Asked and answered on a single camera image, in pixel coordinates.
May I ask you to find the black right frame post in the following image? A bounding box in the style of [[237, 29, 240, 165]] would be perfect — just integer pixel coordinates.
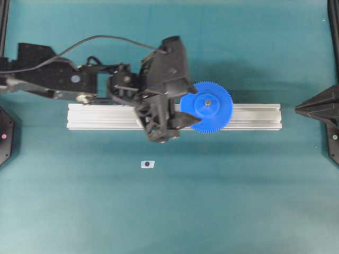
[[327, 0, 338, 61]]

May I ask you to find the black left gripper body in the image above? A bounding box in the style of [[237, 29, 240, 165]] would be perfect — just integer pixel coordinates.
[[135, 87, 185, 143]]

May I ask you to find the black frame post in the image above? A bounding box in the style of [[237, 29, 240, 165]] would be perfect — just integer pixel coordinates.
[[0, 0, 10, 57], [327, 0, 338, 61]]

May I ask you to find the black left frame post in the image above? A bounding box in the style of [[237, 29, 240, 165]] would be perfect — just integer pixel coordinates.
[[0, 0, 10, 57]]

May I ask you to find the black left wrist camera housing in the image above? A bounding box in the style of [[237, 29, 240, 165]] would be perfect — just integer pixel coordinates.
[[139, 36, 191, 98]]

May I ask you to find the large blue plastic gear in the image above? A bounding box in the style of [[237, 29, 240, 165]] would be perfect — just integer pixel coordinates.
[[180, 81, 234, 134]]

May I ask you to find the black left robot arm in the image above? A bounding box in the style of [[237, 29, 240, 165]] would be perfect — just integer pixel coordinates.
[[1, 37, 200, 143]]

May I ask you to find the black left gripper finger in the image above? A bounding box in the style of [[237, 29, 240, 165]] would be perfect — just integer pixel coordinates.
[[183, 79, 198, 95], [169, 111, 201, 130]]

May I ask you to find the small white marker sticker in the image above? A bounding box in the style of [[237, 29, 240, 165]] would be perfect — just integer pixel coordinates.
[[140, 160, 155, 169]]

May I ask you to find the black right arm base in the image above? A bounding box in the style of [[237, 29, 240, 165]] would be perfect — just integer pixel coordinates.
[[325, 123, 339, 166]]

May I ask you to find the long aluminium extrusion rail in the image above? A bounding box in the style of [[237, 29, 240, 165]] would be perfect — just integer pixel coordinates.
[[66, 104, 282, 131]]

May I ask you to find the black camera cable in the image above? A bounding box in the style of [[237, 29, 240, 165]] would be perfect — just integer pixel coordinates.
[[0, 34, 159, 75]]

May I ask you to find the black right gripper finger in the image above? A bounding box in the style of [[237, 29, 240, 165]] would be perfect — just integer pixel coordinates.
[[295, 84, 338, 109], [295, 108, 338, 127]]

